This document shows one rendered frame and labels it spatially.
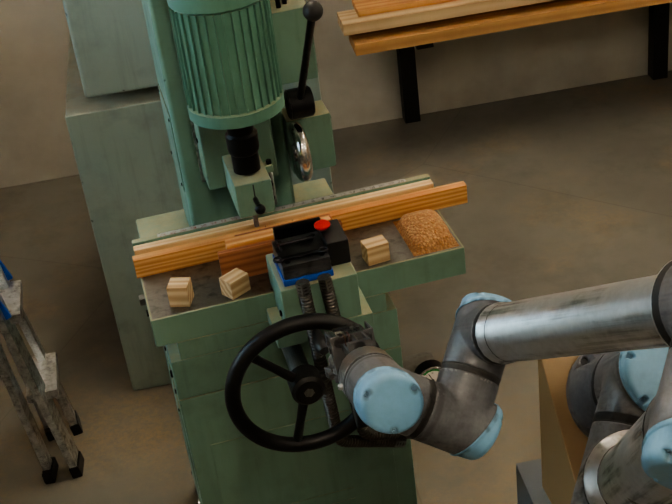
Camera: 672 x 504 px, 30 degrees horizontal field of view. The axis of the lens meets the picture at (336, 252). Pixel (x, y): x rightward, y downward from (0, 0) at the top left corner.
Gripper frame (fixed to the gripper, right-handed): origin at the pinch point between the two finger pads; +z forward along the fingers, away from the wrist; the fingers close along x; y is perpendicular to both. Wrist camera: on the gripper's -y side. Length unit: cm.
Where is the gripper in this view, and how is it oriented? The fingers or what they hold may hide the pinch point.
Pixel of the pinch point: (342, 355)
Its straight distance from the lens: 211.8
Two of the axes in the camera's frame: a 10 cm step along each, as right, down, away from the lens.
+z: -1.9, -1.6, 9.7
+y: -1.9, -9.6, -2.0
